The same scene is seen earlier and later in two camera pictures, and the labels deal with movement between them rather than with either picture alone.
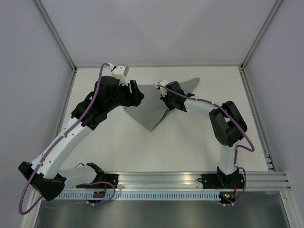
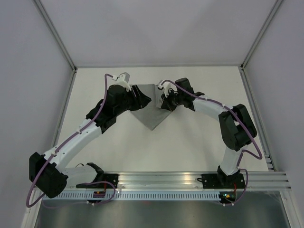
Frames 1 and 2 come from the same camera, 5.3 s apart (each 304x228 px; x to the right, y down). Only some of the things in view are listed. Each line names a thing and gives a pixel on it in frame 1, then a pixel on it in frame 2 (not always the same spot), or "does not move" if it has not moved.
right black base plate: [217, 181] does not move
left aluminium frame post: [61, 43] does not move
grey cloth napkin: [152, 109] does not move
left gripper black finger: [137, 98] to [145, 101]
